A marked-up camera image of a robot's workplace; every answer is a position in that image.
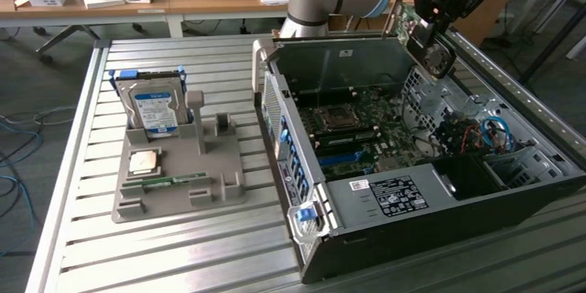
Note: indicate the Nvidia graphics card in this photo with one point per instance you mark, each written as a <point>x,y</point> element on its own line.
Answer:
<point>435,56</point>

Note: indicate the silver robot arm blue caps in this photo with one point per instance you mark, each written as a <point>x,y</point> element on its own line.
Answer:
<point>315,1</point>

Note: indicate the wooden cabinet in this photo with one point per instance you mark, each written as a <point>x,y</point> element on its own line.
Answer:
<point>494,8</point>

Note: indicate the CPU socket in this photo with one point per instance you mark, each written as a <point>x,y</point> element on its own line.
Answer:
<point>339,116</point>

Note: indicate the green motherboard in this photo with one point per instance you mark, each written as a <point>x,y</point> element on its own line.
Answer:
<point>394,142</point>

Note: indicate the metal disk bay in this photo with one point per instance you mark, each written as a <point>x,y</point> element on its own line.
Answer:
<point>526,169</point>

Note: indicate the black plastic fan shroud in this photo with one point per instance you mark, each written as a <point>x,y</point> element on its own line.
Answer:
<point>471,179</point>

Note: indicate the blue expansion slot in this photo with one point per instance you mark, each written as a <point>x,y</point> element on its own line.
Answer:
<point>340,160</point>

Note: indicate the grey power supply unit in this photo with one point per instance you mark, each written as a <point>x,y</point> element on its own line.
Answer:
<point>352,204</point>

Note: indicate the black open PC case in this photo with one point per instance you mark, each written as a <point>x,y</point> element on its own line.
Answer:
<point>411,238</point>

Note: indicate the blue case latch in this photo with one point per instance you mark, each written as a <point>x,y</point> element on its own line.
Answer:
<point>304,214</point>

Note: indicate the hard disk in blue caddy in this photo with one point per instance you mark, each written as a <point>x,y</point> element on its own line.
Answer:
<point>153,107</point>

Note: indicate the grey printed parts rack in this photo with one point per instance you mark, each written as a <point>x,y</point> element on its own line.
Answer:
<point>183,169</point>

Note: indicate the green RAM stick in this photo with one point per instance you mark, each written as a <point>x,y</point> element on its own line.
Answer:
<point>173,180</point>

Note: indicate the CPU chip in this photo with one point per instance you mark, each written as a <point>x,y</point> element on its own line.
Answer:
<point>144,163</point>

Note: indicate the wooden desk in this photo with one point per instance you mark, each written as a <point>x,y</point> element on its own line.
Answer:
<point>68,11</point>

